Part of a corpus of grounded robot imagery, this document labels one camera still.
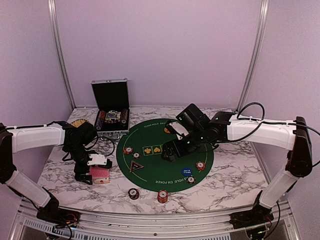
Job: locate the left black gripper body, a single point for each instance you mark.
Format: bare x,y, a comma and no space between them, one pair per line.
77,167

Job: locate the red chips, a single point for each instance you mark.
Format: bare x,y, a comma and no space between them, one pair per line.
128,150

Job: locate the right aluminium frame post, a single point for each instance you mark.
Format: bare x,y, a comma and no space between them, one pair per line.
261,26

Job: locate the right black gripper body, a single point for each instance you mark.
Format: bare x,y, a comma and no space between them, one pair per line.
197,140

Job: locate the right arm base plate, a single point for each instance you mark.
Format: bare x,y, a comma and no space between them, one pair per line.
250,221

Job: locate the left aluminium frame post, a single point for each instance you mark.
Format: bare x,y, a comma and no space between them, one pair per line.
59,51

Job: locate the playing card box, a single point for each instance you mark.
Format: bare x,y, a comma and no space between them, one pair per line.
101,180

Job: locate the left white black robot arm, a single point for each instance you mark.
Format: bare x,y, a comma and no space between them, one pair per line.
73,140

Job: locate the dark red chip row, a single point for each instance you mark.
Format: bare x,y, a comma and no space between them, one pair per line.
124,116

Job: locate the red poker chip stack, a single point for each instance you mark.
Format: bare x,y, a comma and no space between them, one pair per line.
162,196

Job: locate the black triangular all-in button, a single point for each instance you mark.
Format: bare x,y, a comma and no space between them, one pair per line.
135,166

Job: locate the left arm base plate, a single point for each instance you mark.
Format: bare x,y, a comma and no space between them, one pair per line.
63,217

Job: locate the aluminium frame post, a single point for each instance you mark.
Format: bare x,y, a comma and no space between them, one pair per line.
59,51
261,26

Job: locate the round green poker mat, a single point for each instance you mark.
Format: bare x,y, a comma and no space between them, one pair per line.
147,138

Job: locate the red purple chip row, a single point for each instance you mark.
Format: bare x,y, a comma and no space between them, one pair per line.
100,120

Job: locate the woven bamboo tray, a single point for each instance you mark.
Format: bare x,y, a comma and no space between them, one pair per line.
78,122

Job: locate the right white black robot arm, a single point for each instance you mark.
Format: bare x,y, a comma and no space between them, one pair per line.
292,135

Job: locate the blue round blind button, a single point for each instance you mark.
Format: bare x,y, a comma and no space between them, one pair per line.
187,172

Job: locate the blue card deck in case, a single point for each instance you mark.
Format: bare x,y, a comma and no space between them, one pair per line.
112,116

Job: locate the red playing card deck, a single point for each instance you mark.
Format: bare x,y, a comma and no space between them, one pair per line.
99,172

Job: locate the dark brown poker chip stack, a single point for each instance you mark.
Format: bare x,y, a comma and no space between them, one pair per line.
133,193

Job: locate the aluminium poker chip case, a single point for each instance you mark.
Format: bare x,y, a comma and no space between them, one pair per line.
112,94

